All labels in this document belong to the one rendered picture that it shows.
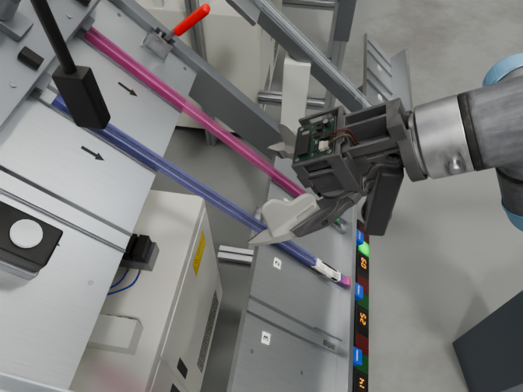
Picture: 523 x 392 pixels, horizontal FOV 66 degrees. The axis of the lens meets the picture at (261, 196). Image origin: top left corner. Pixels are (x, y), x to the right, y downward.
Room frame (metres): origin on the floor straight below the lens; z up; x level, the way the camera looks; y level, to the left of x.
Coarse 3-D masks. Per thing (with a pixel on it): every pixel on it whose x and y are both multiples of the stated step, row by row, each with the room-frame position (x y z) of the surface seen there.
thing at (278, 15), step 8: (256, 0) 0.68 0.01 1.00; (264, 0) 0.68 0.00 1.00; (264, 8) 0.68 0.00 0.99; (272, 8) 0.68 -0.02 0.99; (272, 16) 0.67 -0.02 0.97; (280, 16) 0.67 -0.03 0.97; (288, 24) 0.67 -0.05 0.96; (296, 32) 0.67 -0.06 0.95; (304, 40) 0.66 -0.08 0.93; (312, 48) 0.66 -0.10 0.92; (320, 56) 0.66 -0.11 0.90; (328, 64) 0.66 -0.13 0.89; (336, 72) 0.65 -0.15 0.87; (344, 80) 0.65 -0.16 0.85; (352, 88) 0.65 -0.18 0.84; (360, 96) 0.64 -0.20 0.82; (368, 104) 0.64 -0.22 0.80
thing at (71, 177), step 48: (96, 48) 0.43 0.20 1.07; (48, 96) 0.34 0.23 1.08; (144, 96) 0.41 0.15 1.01; (0, 144) 0.26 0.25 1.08; (48, 144) 0.29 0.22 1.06; (96, 144) 0.31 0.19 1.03; (144, 144) 0.34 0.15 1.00; (0, 192) 0.22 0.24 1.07; (48, 192) 0.23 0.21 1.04; (96, 192) 0.26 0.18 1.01; (144, 192) 0.28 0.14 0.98; (96, 240) 0.20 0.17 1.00; (0, 288) 0.14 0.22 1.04; (48, 288) 0.15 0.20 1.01; (96, 288) 0.16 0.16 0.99; (0, 336) 0.10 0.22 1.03; (48, 336) 0.11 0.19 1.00
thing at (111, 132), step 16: (112, 128) 0.33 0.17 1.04; (128, 144) 0.32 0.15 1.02; (144, 160) 0.32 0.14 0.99; (160, 160) 0.32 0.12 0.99; (176, 176) 0.31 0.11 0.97; (208, 192) 0.31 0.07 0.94; (224, 208) 0.30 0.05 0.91; (240, 208) 0.31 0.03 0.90; (256, 224) 0.30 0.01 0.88; (288, 240) 0.30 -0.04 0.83; (304, 256) 0.29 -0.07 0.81
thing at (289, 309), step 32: (288, 160) 0.46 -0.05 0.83; (288, 192) 0.39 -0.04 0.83; (256, 256) 0.26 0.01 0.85; (288, 256) 0.28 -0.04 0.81; (320, 256) 0.31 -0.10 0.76; (256, 288) 0.22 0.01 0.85; (288, 288) 0.24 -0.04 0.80; (320, 288) 0.26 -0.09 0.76; (256, 320) 0.18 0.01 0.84; (288, 320) 0.19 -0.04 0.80; (320, 320) 0.21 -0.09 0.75; (256, 352) 0.14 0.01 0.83; (288, 352) 0.15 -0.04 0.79; (320, 352) 0.16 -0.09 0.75; (256, 384) 0.10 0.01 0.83; (288, 384) 0.11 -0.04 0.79; (320, 384) 0.12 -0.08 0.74
